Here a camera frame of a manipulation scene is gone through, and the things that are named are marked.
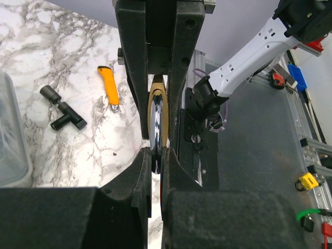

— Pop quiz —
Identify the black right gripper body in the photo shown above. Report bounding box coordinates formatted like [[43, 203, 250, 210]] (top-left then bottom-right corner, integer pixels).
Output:
[[112, 0, 216, 76]]

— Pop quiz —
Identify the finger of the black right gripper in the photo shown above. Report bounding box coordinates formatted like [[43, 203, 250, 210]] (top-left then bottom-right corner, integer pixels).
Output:
[[167, 1, 205, 141], [115, 1, 148, 139]]

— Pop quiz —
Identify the red black tape measure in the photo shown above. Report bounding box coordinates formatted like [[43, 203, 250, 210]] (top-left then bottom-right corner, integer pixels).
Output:
[[269, 72, 286, 90]]

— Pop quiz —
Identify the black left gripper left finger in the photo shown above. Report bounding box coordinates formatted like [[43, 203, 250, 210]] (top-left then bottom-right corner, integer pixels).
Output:
[[1, 148, 151, 248]]

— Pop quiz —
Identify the yellow padlock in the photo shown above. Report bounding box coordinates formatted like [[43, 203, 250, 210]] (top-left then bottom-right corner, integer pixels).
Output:
[[295, 172, 320, 192]]

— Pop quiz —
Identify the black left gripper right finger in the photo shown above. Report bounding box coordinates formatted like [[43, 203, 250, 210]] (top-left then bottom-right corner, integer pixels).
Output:
[[160, 148, 303, 248]]

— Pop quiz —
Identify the brass padlock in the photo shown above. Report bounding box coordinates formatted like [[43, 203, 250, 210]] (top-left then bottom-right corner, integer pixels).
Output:
[[147, 75, 169, 174]]

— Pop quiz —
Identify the blue plastic bin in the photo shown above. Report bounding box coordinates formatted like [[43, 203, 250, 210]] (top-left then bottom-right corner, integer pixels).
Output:
[[287, 64, 307, 92]]

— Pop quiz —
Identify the orange handled tool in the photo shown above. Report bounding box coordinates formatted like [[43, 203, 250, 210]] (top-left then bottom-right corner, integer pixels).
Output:
[[97, 66, 120, 113]]

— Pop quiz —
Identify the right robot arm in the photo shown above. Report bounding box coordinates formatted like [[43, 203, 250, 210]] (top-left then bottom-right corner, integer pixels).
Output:
[[113, 1, 331, 140]]

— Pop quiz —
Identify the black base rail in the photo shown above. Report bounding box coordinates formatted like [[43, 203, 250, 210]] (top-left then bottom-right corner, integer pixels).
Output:
[[176, 88, 219, 190]]

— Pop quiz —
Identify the clear plastic storage box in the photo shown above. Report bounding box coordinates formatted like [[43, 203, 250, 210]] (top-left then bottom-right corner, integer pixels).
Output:
[[1, 71, 33, 187]]

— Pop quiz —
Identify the black cylinder lock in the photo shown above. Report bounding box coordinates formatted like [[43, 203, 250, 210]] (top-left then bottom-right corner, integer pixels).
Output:
[[39, 85, 87, 131]]

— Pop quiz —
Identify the green cable lock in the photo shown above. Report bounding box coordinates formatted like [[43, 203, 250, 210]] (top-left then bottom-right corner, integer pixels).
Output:
[[296, 209, 331, 233]]

